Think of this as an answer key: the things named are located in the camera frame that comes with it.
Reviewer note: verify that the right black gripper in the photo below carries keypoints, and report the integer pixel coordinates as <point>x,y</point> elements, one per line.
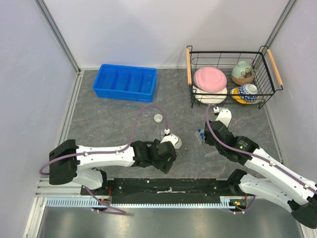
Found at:
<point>208,140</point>

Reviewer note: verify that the white evaporating dish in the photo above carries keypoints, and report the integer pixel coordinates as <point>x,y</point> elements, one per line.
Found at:
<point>177,142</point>

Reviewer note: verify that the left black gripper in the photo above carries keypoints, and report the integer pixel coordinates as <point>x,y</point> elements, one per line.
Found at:
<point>166,165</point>

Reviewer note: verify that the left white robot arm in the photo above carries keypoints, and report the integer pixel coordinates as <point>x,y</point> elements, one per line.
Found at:
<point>82,164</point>

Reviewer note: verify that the pink plate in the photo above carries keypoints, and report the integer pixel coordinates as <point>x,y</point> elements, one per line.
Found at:
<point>210,79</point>

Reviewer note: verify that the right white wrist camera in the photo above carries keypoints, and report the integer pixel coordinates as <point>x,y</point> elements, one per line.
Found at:
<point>223,115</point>

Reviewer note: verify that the black wire dish basket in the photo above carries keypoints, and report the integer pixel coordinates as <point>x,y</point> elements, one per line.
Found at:
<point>266,75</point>

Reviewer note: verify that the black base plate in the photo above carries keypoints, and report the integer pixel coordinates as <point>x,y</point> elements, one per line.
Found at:
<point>167,190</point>

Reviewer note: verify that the blue plastic divided bin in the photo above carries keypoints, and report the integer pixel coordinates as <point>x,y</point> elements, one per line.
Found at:
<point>122,82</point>

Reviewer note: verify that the blue patterned bowl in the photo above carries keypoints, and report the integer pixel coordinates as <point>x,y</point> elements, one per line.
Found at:
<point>248,92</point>

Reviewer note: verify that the clear acrylic tube rack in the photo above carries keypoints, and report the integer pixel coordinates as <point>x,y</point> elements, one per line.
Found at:
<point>207,149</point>

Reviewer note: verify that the green brown ceramic bowl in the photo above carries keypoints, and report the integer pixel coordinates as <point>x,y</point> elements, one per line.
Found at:
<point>242,73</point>

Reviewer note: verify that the white bowl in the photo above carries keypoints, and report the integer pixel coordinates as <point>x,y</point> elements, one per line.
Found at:
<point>208,98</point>

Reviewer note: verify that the yellow bowl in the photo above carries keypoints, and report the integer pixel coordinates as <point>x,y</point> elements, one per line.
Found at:
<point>237,97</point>

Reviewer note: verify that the grey slotted cable duct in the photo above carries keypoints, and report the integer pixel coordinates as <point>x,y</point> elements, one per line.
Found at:
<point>224,203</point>

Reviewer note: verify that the small white crucible cup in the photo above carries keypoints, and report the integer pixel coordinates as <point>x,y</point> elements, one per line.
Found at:
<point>158,118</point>

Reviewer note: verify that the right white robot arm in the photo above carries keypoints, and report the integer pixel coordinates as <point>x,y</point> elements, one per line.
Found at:
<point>293,192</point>

